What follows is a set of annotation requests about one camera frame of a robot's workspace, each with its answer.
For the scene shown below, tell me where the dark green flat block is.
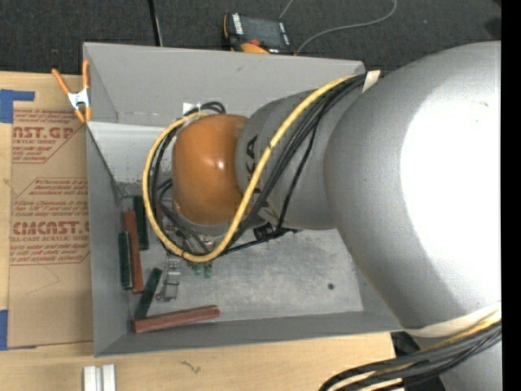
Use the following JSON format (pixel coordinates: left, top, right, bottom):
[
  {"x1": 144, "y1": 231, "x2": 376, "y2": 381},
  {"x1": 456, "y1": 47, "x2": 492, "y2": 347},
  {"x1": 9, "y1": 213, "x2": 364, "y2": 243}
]
[
  {"x1": 134, "y1": 267, "x2": 164, "y2": 322},
  {"x1": 133, "y1": 195, "x2": 150, "y2": 252},
  {"x1": 117, "y1": 231, "x2": 134, "y2": 291}
]

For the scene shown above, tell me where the red-brown flat block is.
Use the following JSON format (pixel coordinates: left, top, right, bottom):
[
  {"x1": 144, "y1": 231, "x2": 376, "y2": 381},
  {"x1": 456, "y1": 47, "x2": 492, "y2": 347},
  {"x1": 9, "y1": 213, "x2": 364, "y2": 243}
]
[
  {"x1": 123, "y1": 209, "x2": 145, "y2": 294},
  {"x1": 130, "y1": 304, "x2": 221, "y2": 334}
]

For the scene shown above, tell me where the grey metal bin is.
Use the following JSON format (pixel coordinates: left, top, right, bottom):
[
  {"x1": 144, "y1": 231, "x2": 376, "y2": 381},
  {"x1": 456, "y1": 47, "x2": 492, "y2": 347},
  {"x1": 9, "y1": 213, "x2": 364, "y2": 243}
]
[{"x1": 82, "y1": 42, "x2": 405, "y2": 358}]

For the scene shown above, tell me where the brown cardboard board red print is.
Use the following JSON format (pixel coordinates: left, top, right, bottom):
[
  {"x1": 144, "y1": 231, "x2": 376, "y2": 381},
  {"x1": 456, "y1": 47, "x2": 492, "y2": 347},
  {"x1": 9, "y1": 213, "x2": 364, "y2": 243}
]
[{"x1": 0, "y1": 70, "x2": 95, "y2": 350}]

